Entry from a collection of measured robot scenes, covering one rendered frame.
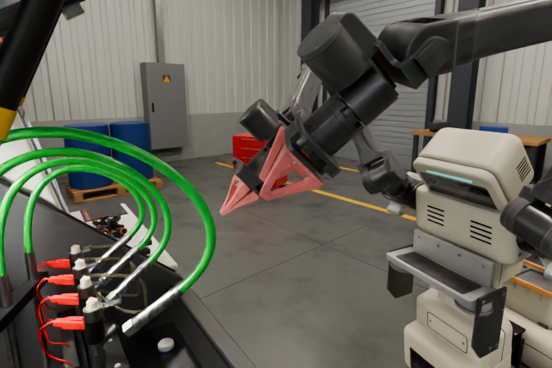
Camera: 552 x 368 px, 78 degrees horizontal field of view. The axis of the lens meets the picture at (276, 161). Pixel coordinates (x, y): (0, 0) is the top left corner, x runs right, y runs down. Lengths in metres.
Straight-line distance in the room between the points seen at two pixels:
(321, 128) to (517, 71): 6.21
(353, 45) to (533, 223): 0.50
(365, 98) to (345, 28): 0.08
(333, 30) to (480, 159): 0.57
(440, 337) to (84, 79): 6.77
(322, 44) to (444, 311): 0.89
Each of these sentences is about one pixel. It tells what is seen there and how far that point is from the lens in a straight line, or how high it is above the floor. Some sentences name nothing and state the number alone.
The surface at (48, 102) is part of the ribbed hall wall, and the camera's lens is 7.09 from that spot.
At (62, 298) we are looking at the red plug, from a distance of 0.76.
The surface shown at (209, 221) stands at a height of 1.30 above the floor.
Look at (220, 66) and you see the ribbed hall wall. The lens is 8.31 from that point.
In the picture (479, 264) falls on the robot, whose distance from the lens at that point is 0.95.
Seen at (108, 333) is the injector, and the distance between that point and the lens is 0.69.
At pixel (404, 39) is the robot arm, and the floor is 1.53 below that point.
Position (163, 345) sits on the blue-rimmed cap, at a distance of 1.03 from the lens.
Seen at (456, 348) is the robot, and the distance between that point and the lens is 1.13.
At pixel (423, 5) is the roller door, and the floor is 3.01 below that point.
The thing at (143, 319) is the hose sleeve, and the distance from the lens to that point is 0.57.
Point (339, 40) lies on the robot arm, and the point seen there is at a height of 1.53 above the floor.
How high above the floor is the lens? 1.48
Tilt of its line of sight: 11 degrees down
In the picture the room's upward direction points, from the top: straight up
